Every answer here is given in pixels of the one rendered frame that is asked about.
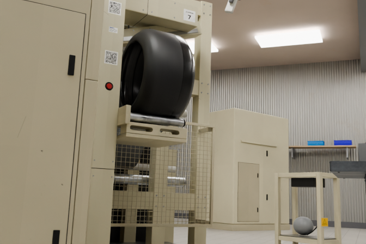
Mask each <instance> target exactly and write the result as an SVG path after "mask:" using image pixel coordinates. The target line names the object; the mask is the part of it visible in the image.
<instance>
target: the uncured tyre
mask: <svg viewBox="0 0 366 244"><path fill-rule="evenodd" d="M194 78H195V64H194V57H193V53H192V51H191V49H190V47H189V45H188V43H187V42H186V40H185V39H184V38H182V37H180V36H178V35H176V34H172V33H167V32H163V31H159V30H155V29H143V30H141V31H140V32H138V33H137V34H135V35H134V36H133V37H132V38H131V39H130V41H129V42H128V44H127V45H126V47H125V50H124V53H123V56H122V64H121V80H120V95H119V108H120V107H123V106H125V105H131V112H132V113H140V114H148V115H157V116H162V117H170V118H178V119H179V118H180V117H181V116H182V115H183V113H184V111H185V110H186V108H187V106H188V104H189V101H190V99H191V95H192V92H193V86H194Z"/></svg>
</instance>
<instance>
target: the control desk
mask: <svg viewBox="0 0 366 244"><path fill-rule="evenodd" d="M104 2H105V0H0V244H86V230H87V216H88V202H89V189H90V175H91V167H92V153H93V139H94V125H95V111H96V98H97V84H98V82H97V81H98V79H99V65H100V51H101V37H102V23H103V10H104Z"/></svg>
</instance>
